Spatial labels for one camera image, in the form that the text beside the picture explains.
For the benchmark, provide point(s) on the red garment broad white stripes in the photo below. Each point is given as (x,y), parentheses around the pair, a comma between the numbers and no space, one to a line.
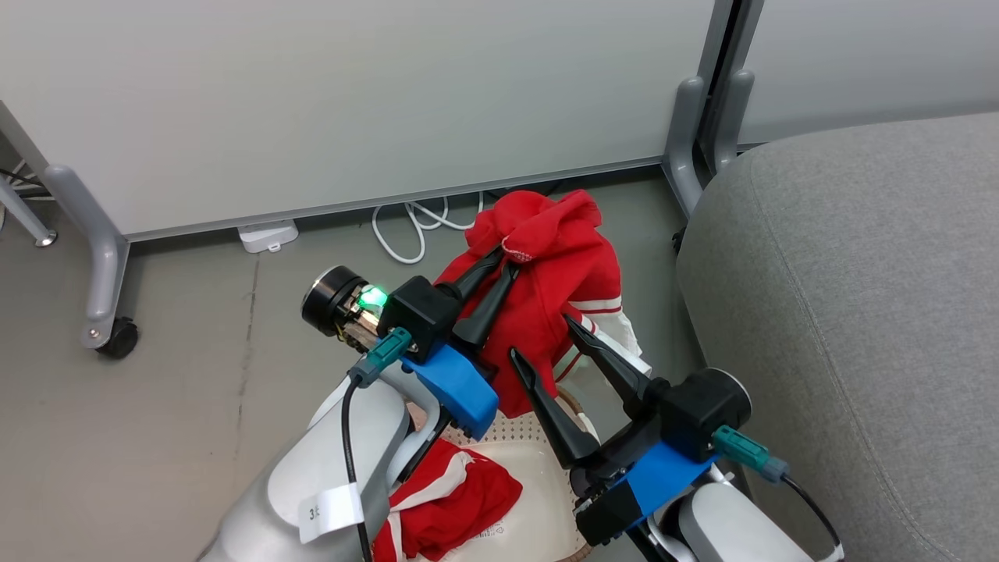
(460,499)

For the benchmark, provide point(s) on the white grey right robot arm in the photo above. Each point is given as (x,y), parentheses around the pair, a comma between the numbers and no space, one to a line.
(726,531)

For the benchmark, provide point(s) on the red garment with white hem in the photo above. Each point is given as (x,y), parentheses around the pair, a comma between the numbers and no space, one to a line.
(562,257)

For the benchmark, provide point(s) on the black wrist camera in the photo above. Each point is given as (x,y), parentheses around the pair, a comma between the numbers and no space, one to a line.
(698,417)
(421,316)

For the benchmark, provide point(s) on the grey partition foot with caster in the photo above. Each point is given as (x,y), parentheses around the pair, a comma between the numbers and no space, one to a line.
(97,250)

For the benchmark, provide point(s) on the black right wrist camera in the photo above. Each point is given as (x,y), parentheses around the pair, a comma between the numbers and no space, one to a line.
(698,417)

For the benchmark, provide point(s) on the white paper tag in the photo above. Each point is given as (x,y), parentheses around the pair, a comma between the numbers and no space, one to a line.
(332,511)

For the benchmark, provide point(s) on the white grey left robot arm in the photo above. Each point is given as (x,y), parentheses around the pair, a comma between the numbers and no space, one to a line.
(312,476)

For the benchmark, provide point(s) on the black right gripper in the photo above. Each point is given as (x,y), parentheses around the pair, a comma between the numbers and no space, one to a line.
(644,421)

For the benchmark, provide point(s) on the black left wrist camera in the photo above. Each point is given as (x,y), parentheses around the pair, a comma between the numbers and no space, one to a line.
(421,316)

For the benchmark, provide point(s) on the barcode sticker label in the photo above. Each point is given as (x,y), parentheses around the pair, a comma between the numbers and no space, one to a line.
(490,532)

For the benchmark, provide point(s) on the black caster wheel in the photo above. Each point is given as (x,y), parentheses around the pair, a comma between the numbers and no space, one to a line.
(119,338)

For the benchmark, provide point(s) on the wide pale partition panel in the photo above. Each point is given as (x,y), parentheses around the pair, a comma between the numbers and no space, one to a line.
(351,101)

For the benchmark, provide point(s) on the left gripper with band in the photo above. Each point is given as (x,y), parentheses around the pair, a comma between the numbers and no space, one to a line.
(335,300)

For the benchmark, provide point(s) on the narrow pale partition panel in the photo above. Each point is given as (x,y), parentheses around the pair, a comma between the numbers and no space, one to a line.
(874,55)

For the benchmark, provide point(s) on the grey fabric sofa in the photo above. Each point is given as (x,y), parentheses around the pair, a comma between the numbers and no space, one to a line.
(858,312)

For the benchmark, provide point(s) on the white power adapter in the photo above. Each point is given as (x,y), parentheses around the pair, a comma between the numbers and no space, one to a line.
(268,236)

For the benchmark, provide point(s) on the cream perforated laundry basket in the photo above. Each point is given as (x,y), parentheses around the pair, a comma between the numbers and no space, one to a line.
(538,484)

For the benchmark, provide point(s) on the grey metal table leg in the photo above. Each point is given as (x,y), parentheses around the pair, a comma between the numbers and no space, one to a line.
(27,215)

